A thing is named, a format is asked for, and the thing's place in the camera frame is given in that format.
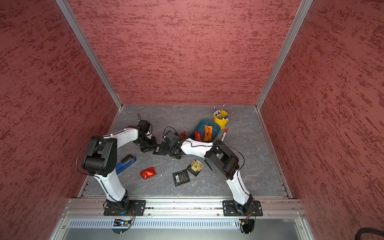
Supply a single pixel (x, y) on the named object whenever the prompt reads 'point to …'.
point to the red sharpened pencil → (223, 105)
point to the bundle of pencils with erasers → (217, 113)
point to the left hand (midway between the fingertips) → (155, 150)
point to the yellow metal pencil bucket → (222, 123)
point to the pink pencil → (231, 114)
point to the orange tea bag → (208, 133)
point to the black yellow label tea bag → (195, 167)
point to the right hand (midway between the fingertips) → (166, 154)
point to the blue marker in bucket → (226, 117)
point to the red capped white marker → (225, 132)
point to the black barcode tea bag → (180, 177)
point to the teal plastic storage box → (199, 127)
